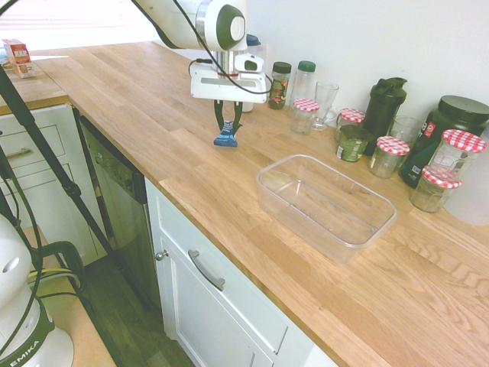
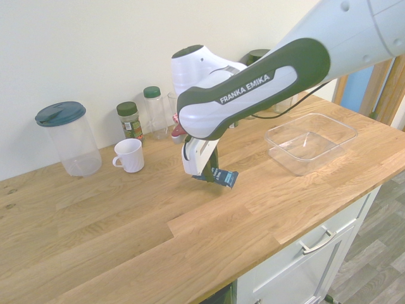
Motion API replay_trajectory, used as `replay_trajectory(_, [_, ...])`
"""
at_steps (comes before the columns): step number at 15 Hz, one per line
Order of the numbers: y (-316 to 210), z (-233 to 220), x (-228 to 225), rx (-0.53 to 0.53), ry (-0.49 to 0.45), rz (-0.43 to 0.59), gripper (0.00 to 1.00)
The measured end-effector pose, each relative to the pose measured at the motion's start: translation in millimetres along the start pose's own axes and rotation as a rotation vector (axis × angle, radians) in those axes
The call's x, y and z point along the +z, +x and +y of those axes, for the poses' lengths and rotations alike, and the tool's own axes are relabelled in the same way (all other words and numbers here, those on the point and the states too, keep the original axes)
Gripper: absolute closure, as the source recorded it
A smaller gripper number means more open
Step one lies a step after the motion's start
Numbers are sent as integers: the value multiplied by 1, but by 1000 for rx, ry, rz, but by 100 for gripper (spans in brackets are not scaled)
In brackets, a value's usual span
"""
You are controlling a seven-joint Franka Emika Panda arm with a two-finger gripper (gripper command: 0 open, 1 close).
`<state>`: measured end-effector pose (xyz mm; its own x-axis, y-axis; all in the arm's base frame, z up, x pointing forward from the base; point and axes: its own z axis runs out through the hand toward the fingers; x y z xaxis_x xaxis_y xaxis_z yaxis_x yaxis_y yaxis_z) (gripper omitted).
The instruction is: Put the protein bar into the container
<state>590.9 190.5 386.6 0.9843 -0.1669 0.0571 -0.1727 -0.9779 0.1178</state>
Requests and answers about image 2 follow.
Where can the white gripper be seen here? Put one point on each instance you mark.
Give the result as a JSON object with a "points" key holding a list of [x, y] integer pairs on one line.
{"points": [[196, 158]]}

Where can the dark blue protein bar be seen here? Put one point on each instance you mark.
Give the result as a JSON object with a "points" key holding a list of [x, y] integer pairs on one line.
{"points": [[226, 178]]}

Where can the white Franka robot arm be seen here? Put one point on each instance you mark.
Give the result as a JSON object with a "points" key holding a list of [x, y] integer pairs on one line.
{"points": [[348, 38]]}

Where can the clear plastic rectangular container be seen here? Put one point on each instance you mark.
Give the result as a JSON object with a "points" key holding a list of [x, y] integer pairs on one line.
{"points": [[310, 142]]}

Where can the glass jar red checkered lid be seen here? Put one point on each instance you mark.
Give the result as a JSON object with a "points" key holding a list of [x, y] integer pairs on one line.
{"points": [[175, 118]]}

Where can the tall clear glass mug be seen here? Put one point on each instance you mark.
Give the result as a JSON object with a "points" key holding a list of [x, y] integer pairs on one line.
{"points": [[172, 104]]}

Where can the clear bottle with green lid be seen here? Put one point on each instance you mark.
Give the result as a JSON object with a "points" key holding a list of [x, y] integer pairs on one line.
{"points": [[155, 111]]}

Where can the white ceramic mug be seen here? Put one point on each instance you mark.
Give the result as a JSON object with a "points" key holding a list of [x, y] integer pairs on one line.
{"points": [[131, 155]]}

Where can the clear glass tumbler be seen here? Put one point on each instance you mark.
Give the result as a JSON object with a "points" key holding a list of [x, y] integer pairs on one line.
{"points": [[283, 106]]}

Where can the spice jar with dark lid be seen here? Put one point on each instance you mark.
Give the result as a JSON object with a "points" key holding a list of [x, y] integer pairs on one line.
{"points": [[129, 126]]}

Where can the black shaker bottle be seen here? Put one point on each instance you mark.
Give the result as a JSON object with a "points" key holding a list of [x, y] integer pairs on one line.
{"points": [[256, 55]]}

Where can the stainless steel dishwasher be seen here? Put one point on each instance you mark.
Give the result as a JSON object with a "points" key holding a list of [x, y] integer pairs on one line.
{"points": [[228, 296]]}

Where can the clear pitcher with teal lid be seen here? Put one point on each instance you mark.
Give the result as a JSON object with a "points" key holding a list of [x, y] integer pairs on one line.
{"points": [[69, 142]]}

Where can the silver cabinet knob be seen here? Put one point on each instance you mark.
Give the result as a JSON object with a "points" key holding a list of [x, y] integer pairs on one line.
{"points": [[257, 301]]}

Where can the wooden door frame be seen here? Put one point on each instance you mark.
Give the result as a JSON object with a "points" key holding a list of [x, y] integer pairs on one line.
{"points": [[384, 88]]}

